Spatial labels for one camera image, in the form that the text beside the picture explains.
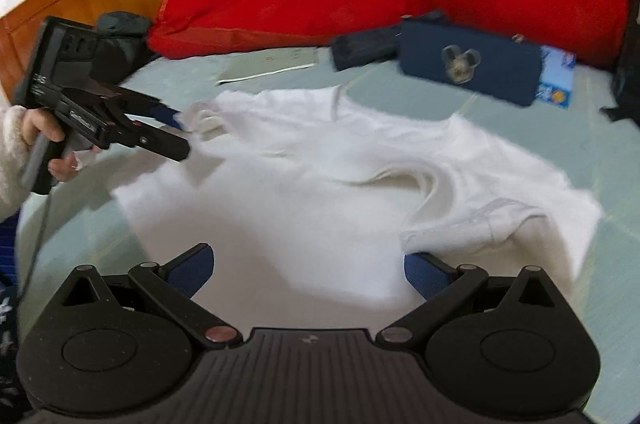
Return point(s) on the navy mouse-print pencil case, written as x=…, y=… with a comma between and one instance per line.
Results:
x=500, y=69

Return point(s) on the blue striped cloth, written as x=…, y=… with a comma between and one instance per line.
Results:
x=7, y=249

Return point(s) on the person's left hand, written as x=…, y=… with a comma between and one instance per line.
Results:
x=42, y=124

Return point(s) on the dark star-print pants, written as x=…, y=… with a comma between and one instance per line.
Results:
x=7, y=329

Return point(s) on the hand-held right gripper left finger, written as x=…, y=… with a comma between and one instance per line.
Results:
x=192, y=269

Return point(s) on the blue book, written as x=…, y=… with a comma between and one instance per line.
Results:
x=555, y=76

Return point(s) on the white printed sweatshirt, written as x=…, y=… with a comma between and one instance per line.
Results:
x=325, y=204

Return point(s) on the person's left forearm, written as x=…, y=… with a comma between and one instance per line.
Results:
x=12, y=164

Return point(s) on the dark grey jacket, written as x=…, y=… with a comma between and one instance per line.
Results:
x=125, y=39

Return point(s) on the pale green booklet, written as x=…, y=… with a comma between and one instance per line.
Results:
x=265, y=66

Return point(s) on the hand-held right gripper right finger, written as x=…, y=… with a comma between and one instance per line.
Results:
x=427, y=276

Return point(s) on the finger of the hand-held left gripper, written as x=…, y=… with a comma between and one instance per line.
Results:
x=165, y=114
x=160, y=143

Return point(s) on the black backpack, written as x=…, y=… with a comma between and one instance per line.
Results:
x=630, y=69

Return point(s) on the dark folded pouch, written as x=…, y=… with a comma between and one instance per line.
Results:
x=365, y=49

